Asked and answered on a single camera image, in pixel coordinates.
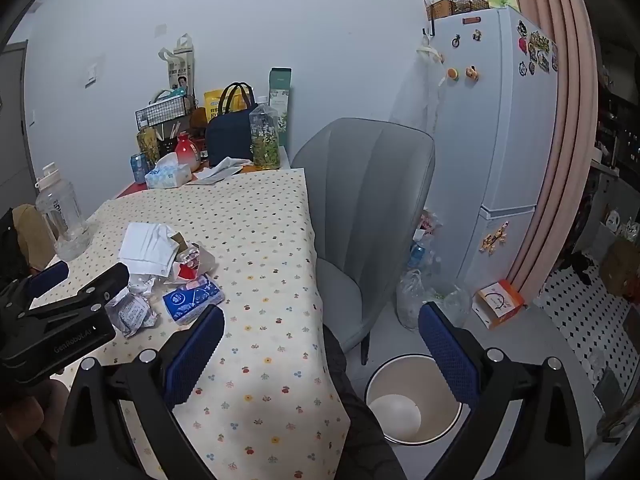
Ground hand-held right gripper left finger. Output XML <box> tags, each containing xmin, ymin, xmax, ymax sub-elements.
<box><xmin>50</xmin><ymin>304</ymin><xmax>226</xmax><ymax>480</ymax></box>

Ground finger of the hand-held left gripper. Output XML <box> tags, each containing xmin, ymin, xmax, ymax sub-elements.
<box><xmin>0</xmin><ymin>260</ymin><xmax>71</xmax><ymax>322</ymax></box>
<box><xmin>0</xmin><ymin>261</ymin><xmax>131</xmax><ymax>377</ymax></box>

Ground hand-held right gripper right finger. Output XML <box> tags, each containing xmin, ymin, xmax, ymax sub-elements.
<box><xmin>418</xmin><ymin>301</ymin><xmax>586</xmax><ymax>480</ymax></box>

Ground clear printed plastic wrapper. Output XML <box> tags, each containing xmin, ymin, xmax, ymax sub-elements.
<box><xmin>104</xmin><ymin>290</ymin><xmax>159</xmax><ymax>339</ymax></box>

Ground blue tissue packet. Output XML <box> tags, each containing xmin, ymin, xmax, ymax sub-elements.
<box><xmin>162</xmin><ymin>275</ymin><xmax>224</xmax><ymax>322</ymax></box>

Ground white waste bin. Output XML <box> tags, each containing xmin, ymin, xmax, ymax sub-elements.
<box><xmin>364</xmin><ymin>353</ymin><xmax>463</xmax><ymax>445</ymax></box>

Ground silver foil wrapper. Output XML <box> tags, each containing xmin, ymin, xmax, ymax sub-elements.
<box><xmin>127</xmin><ymin>274</ymin><xmax>162</xmax><ymax>303</ymax></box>

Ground red white wrapper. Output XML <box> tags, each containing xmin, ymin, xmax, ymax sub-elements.
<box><xmin>171</xmin><ymin>241</ymin><xmax>217</xmax><ymax>281</ymax></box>

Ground large white tissue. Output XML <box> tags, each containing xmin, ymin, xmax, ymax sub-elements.
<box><xmin>118</xmin><ymin>221</ymin><xmax>181</xmax><ymax>277</ymax></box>

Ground tan cloth bag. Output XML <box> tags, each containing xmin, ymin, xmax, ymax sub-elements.
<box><xmin>12</xmin><ymin>204</ymin><xmax>56</xmax><ymax>268</ymax></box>

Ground clear plastic bag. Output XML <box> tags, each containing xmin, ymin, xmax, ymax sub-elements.
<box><xmin>396</xmin><ymin>269</ymin><xmax>473</xmax><ymax>331</ymax></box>

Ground clear plastic water jug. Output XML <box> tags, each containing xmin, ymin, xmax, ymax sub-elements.
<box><xmin>34</xmin><ymin>162</ymin><xmax>93</xmax><ymax>261</ymax></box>

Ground orange white cardboard box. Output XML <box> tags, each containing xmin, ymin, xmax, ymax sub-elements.
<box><xmin>472</xmin><ymin>280</ymin><xmax>526</xmax><ymax>330</ymax></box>

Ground person's dark quilted pants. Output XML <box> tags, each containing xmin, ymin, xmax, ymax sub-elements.
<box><xmin>322</xmin><ymin>322</ymin><xmax>408</xmax><ymax>480</ymax></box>

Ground yellow figure fridge magnet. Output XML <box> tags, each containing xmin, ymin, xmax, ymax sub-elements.
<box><xmin>479</xmin><ymin>221</ymin><xmax>512</xmax><ymax>255</ymax></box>

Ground white plastic bag with boxes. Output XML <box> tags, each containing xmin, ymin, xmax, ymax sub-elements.
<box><xmin>412</xmin><ymin>208</ymin><xmax>443</xmax><ymax>241</ymax></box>

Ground blue drink can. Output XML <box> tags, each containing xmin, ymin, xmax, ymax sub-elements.
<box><xmin>130</xmin><ymin>152</ymin><xmax>151</xmax><ymax>184</ymax></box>

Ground blue white tissue box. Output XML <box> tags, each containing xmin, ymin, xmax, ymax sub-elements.
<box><xmin>144</xmin><ymin>152</ymin><xmax>193</xmax><ymax>190</ymax></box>

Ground grey door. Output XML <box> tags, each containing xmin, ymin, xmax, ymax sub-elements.
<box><xmin>0</xmin><ymin>42</ymin><xmax>36</xmax><ymax>201</ymax></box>

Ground dark cloth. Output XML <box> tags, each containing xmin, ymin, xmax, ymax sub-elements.
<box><xmin>567</xmin><ymin>250</ymin><xmax>598</xmax><ymax>281</ymax></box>

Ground yellow oil bottle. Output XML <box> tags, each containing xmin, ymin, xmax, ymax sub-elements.
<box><xmin>136</xmin><ymin>125</ymin><xmax>162</xmax><ymax>166</ymax></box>

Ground grey upholstered chair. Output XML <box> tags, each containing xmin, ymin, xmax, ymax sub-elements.
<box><xmin>291</xmin><ymin>117</ymin><xmax>437</xmax><ymax>366</ymax></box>

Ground red white ceramic jar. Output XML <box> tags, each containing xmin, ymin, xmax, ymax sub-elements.
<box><xmin>174</xmin><ymin>132</ymin><xmax>202</xmax><ymax>172</ymax></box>

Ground loose white papers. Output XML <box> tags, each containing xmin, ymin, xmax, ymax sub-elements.
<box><xmin>192</xmin><ymin>156</ymin><xmax>251</xmax><ymax>184</ymax></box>

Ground brown cardboard box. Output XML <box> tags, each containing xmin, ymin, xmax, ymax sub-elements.
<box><xmin>600</xmin><ymin>237</ymin><xmax>640</xmax><ymax>301</ymax></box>

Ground white refrigerator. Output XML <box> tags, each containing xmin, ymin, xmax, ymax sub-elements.
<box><xmin>400</xmin><ymin>6</ymin><xmax>560</xmax><ymax>311</ymax></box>

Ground navy lunch bag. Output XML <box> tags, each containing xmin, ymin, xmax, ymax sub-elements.
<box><xmin>205</xmin><ymin>81</ymin><xmax>257</xmax><ymax>167</ymax></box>

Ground clear bottle with green contents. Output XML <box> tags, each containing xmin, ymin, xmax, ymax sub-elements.
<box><xmin>248</xmin><ymin>96</ymin><xmax>281</xmax><ymax>170</ymax></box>

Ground yellow snack bag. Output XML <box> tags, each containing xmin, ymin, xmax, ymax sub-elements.
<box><xmin>202</xmin><ymin>89</ymin><xmax>226</xmax><ymax>121</ymax></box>

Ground pink curtain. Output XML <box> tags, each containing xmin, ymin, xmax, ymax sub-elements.
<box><xmin>487</xmin><ymin>0</ymin><xmax>601</xmax><ymax>293</ymax></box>

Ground white paper bag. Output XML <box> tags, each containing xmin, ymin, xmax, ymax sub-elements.
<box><xmin>159</xmin><ymin>33</ymin><xmax>196</xmax><ymax>98</ymax></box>

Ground hanging translucent plastic bag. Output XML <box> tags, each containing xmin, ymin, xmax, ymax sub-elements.
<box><xmin>392</xmin><ymin>45</ymin><xmax>447</xmax><ymax>176</ymax></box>

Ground tall green box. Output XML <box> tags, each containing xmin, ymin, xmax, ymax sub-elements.
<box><xmin>268</xmin><ymin>67</ymin><xmax>293</xmax><ymax>147</ymax></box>

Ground cluster of fridge magnets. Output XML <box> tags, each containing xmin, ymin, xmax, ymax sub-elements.
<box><xmin>516</xmin><ymin>20</ymin><xmax>558</xmax><ymax>78</ymax></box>

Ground brown wicker basket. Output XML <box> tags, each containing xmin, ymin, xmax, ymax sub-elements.
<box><xmin>425</xmin><ymin>0</ymin><xmax>458</xmax><ymax>21</ymax></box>

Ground black wire basket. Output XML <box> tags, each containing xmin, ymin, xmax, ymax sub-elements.
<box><xmin>134</xmin><ymin>95</ymin><xmax>196</xmax><ymax>141</ymax></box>

